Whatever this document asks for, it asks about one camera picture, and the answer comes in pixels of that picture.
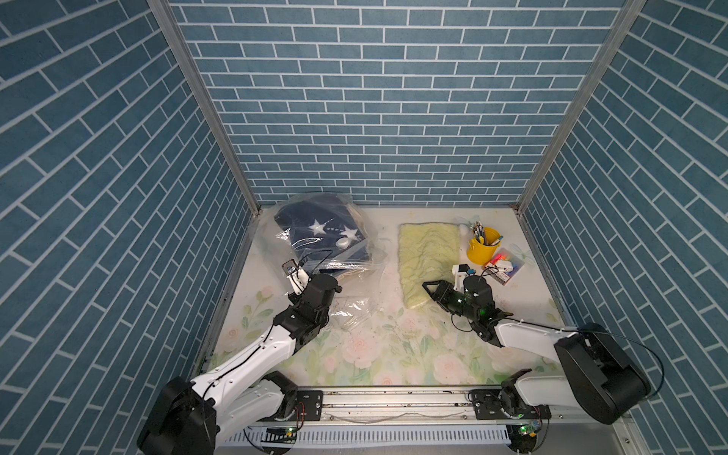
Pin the light green fluffy blanket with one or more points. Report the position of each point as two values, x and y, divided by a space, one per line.
426 252

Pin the yellow metal pen bucket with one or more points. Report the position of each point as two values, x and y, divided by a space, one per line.
481 254

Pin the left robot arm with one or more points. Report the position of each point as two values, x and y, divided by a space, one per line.
195 416

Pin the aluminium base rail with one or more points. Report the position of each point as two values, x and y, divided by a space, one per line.
398 405

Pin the navy blue star blanket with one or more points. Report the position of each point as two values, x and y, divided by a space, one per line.
313 223

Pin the clear box of stationery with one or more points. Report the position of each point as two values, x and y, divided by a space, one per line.
504 277

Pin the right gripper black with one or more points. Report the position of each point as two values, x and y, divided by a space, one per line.
445 288

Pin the pens in bucket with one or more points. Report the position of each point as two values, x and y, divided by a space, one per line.
479 233

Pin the clear plastic vacuum bag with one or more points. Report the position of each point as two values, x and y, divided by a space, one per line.
359 298

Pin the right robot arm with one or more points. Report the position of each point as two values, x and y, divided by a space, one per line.
596 375

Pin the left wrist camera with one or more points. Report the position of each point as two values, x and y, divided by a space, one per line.
299 282

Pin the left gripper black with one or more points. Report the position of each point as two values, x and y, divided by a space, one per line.
294 298

